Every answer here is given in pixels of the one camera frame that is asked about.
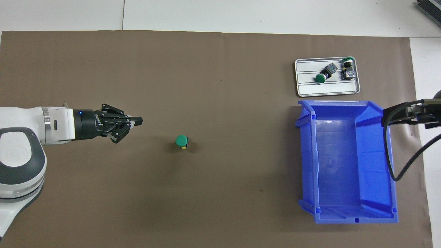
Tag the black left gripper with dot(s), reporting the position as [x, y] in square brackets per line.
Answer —
[86, 124]

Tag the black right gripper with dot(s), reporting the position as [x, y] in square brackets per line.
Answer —
[437, 113]

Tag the green push button switch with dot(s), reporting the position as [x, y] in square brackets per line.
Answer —
[349, 73]
[325, 74]
[181, 140]

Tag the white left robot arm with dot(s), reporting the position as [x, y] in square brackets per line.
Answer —
[20, 117]

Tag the blue plastic storage bin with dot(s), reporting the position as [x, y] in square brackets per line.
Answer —
[344, 162]

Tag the grey metal tray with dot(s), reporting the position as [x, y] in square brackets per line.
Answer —
[310, 88]

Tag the grey ribbed device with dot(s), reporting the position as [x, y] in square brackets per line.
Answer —
[430, 7]

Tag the brown paper table mat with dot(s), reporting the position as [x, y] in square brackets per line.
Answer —
[224, 189]

